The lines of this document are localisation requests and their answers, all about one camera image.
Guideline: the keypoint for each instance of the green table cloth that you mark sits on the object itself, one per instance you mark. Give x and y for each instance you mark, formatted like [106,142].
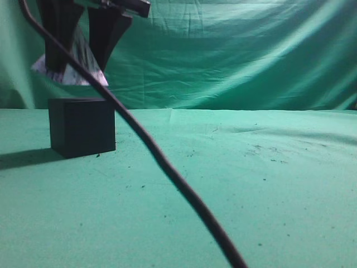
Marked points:
[281,183]

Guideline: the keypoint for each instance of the purple white marbled pyramid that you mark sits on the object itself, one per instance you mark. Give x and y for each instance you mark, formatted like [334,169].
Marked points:
[82,53]

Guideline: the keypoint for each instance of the dark purple cube block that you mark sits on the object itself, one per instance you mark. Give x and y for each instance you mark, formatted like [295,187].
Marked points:
[81,126]

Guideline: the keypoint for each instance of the green backdrop cloth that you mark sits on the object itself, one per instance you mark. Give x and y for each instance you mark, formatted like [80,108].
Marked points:
[238,55]

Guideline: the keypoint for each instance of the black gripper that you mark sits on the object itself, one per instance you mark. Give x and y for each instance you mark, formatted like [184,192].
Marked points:
[106,26]

